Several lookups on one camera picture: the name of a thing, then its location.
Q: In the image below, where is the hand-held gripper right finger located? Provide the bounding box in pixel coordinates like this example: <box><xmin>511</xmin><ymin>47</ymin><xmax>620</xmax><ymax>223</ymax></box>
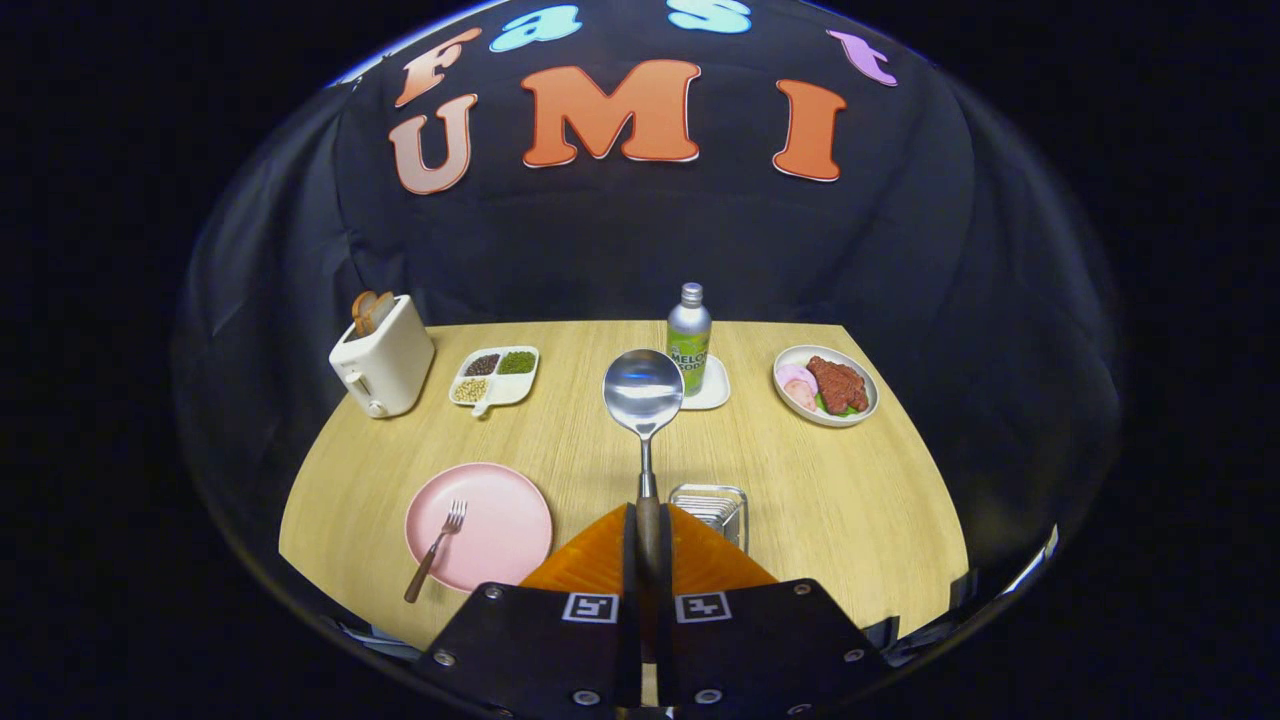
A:
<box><xmin>657</xmin><ymin>502</ymin><xmax>891</xmax><ymax>720</ymax></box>

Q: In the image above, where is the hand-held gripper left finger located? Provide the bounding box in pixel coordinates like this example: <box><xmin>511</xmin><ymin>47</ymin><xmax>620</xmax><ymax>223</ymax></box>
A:
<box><xmin>415</xmin><ymin>502</ymin><xmax>643</xmax><ymax>720</ymax></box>

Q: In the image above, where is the metal spoon with brown handle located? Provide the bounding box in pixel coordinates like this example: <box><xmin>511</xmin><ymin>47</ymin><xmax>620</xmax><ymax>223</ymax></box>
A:
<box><xmin>602</xmin><ymin>348</ymin><xmax>686</xmax><ymax>641</ymax></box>

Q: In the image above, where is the metal fork with brown handle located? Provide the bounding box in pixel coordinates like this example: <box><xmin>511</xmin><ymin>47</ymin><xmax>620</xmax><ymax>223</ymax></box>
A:
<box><xmin>404</xmin><ymin>499</ymin><xmax>468</xmax><ymax>604</ymax></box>

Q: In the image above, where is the perforated metal basket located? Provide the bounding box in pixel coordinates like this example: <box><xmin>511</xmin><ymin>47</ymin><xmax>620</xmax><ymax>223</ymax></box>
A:
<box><xmin>668</xmin><ymin>483</ymin><xmax>749</xmax><ymax>553</ymax></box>

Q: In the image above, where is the pink round plate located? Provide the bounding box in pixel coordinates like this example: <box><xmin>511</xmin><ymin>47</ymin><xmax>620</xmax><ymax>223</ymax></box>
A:
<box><xmin>404</xmin><ymin>462</ymin><xmax>554</xmax><ymax>594</ymax></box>

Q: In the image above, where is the white square coaster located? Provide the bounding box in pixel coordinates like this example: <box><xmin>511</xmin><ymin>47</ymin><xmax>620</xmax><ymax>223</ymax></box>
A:
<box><xmin>680</xmin><ymin>355</ymin><xmax>732</xmax><ymax>412</ymax></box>

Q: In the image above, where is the white divided dish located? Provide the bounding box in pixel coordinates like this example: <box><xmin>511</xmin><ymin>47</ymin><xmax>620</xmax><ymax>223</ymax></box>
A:
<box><xmin>448</xmin><ymin>345</ymin><xmax>541</xmax><ymax>418</ymax></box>

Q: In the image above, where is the silver green soda bottle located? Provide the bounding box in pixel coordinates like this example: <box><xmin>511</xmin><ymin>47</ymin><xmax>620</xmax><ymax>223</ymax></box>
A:
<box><xmin>666</xmin><ymin>282</ymin><xmax>713</xmax><ymax>398</ymax></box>

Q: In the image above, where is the brown meat piece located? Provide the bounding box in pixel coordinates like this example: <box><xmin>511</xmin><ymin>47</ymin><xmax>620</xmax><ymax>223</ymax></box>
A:
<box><xmin>806</xmin><ymin>355</ymin><xmax>869</xmax><ymax>416</ymax></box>

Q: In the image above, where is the white oval food plate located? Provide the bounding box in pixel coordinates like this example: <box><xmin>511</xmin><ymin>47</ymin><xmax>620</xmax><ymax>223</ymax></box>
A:
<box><xmin>772</xmin><ymin>344</ymin><xmax>880</xmax><ymax>429</ymax></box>

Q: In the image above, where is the white toaster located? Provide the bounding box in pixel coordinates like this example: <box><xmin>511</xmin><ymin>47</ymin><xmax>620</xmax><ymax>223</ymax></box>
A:
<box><xmin>329</xmin><ymin>293</ymin><xmax>437</xmax><ymax>419</ymax></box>

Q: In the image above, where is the white shiny sheet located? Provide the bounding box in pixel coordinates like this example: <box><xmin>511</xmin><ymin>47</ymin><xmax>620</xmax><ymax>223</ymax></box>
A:
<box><xmin>1000</xmin><ymin>525</ymin><xmax>1059</xmax><ymax>599</ymax></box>

